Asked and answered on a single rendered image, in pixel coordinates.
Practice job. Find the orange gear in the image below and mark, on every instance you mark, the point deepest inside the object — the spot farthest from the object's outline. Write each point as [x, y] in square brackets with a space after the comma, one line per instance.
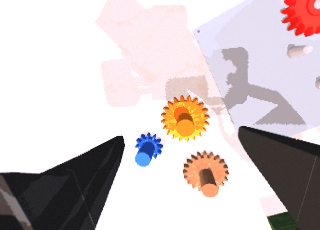
[206, 172]
[185, 118]

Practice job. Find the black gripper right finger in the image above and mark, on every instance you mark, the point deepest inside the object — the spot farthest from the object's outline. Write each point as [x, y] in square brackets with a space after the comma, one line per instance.
[291, 167]

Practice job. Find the small blue gear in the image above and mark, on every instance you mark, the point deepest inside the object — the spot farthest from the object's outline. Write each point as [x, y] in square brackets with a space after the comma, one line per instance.
[148, 147]

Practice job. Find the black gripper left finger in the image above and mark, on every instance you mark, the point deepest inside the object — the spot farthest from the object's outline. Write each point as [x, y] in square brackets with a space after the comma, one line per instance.
[69, 196]

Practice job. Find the red gear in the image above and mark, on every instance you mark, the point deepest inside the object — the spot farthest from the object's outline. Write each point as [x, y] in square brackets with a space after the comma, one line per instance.
[302, 15]

